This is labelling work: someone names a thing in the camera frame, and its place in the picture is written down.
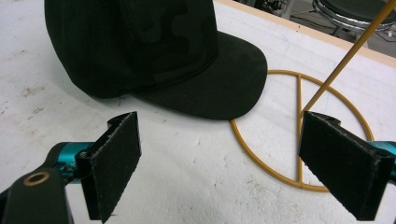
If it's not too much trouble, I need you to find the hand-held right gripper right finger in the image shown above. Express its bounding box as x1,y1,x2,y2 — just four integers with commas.
298,110,396,222

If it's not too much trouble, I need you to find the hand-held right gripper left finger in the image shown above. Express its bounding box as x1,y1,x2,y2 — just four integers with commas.
44,111,143,224

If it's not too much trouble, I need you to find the gold metal hat stand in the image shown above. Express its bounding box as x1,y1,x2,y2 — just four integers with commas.
229,0,396,192

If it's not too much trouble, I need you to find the black camouflage baseball cap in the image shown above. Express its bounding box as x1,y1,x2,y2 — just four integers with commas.
44,0,269,121

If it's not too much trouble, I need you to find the chrome stool with dark seat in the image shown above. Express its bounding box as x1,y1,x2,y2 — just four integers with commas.
312,0,396,38

